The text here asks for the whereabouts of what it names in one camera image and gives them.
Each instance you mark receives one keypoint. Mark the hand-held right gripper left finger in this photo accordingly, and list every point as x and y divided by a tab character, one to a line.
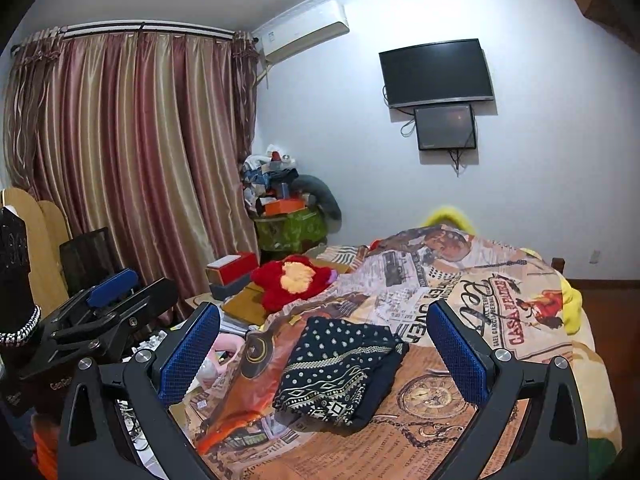
190	355

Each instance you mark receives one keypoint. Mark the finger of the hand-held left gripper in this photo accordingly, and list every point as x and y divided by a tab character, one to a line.
112	287
150	307

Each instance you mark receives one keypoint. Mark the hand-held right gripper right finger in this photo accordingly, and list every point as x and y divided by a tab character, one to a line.
457	355

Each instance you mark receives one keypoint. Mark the navy patterned hoodie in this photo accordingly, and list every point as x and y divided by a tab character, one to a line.
335	365

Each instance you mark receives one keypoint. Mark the black chair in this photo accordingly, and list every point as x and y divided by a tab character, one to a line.
90	257

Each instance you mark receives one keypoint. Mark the pink plastic item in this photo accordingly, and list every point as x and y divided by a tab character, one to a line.
227	347

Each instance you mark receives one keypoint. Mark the printed blanket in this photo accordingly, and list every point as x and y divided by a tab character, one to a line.
450	410

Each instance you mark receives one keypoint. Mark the beige wooden headboard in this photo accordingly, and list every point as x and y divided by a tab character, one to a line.
45	240

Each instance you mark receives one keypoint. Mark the red and white box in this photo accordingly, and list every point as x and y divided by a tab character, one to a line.
235	267

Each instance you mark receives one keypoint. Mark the red plush toy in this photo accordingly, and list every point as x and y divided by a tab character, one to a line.
272	285

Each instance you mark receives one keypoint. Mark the striped red gold curtain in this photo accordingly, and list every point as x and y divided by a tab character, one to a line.
140	160

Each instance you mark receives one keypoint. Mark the orange box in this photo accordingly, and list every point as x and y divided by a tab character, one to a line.
284	207

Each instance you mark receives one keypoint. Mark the pile of household clutter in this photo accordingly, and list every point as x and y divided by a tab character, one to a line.
265	175

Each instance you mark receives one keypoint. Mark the grey plush cushion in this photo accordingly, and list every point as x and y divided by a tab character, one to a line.
325	195

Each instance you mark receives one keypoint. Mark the small black monitor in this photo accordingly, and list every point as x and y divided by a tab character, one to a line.
445	126

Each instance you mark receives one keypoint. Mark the curtain rod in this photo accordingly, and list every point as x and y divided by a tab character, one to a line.
150	30

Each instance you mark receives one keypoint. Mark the large black television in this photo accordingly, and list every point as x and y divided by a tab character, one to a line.
435	72

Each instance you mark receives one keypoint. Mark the white air conditioner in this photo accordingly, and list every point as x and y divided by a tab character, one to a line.
305	30

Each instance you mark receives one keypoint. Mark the wooden overhead cabinet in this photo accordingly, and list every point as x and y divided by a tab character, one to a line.
610	5

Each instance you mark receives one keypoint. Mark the wooden bed post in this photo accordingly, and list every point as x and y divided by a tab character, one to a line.
558	266

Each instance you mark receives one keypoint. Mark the white wall socket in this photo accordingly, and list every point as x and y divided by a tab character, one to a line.
595	256

